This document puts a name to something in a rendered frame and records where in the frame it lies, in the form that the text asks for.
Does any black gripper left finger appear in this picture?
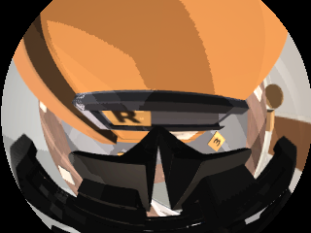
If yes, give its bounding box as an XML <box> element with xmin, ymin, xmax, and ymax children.
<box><xmin>67</xmin><ymin>125</ymin><xmax>159</xmax><ymax>213</ymax></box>

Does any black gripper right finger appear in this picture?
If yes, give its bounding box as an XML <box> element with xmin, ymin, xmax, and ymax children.
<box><xmin>158</xmin><ymin>125</ymin><xmax>252</xmax><ymax>211</ymax></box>

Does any orange tile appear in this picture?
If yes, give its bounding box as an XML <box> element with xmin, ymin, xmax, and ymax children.
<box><xmin>209</xmin><ymin>132</ymin><xmax>225</xmax><ymax>151</ymax></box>
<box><xmin>102</xmin><ymin>110</ymin><xmax>151</xmax><ymax>125</ymax></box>

